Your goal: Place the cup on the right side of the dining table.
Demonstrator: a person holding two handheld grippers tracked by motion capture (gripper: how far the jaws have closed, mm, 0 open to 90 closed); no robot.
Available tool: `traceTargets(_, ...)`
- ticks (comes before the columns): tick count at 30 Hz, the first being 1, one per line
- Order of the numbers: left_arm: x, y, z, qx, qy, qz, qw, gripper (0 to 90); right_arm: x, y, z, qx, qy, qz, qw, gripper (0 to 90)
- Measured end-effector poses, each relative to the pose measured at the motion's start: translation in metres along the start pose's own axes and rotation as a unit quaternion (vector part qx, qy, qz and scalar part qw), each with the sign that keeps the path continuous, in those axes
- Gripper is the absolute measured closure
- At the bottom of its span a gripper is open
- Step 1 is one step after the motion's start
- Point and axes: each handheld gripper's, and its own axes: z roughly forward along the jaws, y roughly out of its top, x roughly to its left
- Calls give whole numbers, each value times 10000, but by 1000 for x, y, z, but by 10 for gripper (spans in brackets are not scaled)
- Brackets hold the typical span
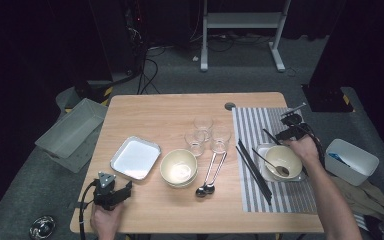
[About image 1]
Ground striped grey cloth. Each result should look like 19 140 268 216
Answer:
353 213 369 232

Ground grey striped placemat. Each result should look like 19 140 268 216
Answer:
232 106 318 214

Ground silver metal spoon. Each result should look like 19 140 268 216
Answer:
195 152 218 198
203 152 228 195
251 148 290 178

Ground person's right hand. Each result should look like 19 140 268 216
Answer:
284 134 320 165

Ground tangle of floor cables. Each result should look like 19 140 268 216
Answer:
208 31 276 54

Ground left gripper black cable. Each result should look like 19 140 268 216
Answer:
78 181 96 240

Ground white plastic bin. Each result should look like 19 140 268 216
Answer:
324 138 380 187

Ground black equipment rack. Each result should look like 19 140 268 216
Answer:
89 0 148 81

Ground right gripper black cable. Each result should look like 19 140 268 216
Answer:
299 123 327 168

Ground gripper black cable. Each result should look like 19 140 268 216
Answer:
78 181 96 240
299 123 327 168

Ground clear glass cup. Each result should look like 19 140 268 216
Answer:
193 114 214 141
184 129 206 158
210 125 232 154

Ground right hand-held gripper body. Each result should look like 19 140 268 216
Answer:
279 102 311 141

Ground shiny metal object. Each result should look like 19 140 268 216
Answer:
29 215 57 240

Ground bundle of black chopsticks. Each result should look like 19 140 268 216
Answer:
235 139 273 206

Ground dark tape strip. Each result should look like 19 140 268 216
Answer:
68 200 91 210

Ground beige cloth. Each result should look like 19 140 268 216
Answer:
333 174 384 225

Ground cream ceramic bowl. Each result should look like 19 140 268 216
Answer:
264 145 304 181
159 148 198 184
164 176 198 188

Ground black base with yellow stripes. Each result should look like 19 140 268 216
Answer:
64 79 114 113
301 83 356 114

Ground white metal stand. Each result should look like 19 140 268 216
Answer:
199 0 293 73

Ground black floor cables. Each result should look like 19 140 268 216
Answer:
135 49 162 96

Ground person's left hand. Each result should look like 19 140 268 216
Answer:
90 202 125 238

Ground single black chopstick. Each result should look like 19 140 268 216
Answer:
263 129 309 177
262 128 309 177

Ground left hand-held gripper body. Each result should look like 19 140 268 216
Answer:
92 172 121 212

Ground grey plastic bin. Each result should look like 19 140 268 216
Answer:
34 97 109 160

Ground white square plate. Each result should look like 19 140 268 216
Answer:
109 135 162 181
255 143 307 183

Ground blue packet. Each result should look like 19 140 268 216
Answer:
328 152 351 168

